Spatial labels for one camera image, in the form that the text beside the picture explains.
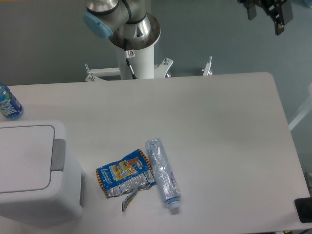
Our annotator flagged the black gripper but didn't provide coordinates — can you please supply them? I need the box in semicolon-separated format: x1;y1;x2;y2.
237;0;293;36

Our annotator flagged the silver robot arm blue cap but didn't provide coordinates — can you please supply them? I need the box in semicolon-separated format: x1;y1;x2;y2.
83;0;293;50

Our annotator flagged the white trash can body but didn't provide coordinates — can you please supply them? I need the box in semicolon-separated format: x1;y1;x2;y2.
0;120;85;223

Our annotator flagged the white trash can lid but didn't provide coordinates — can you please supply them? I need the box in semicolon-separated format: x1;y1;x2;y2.
0;125;55;193

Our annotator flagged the crushed clear plastic bottle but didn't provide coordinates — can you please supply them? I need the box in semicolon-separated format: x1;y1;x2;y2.
145;138;181;215

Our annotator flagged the black object at table edge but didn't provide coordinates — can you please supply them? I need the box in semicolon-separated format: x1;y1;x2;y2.
294;197;312;223

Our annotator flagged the blue snack wrapper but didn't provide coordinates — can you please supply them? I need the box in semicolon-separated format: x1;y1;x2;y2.
96;149;156;212

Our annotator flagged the grey lid push button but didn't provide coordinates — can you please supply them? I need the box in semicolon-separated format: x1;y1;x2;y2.
51;139;66;171

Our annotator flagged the blue labelled drink bottle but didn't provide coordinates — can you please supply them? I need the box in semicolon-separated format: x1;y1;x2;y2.
0;82;23;120

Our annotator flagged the white frame at right edge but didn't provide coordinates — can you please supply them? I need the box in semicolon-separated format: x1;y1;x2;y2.
289;83;312;131

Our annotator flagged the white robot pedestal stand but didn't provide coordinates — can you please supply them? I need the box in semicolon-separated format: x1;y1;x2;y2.
84;43;214;82

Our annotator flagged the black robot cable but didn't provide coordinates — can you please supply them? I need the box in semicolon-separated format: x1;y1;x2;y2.
124;50;138;79

